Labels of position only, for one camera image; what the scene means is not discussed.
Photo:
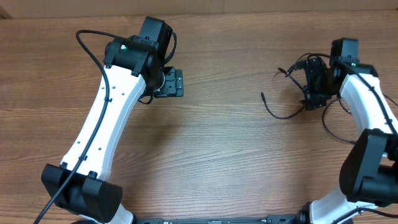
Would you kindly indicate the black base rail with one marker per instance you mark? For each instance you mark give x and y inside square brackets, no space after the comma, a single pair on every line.
[217,220]

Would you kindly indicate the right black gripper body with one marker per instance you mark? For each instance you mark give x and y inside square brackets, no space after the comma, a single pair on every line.
[317,89]

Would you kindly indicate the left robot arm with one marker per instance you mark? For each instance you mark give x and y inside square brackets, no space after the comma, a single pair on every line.
[134,70]

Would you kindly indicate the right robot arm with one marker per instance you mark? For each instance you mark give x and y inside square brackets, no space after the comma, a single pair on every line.
[365,185]

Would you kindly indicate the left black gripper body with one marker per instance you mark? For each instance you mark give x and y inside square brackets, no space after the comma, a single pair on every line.
[173,84]

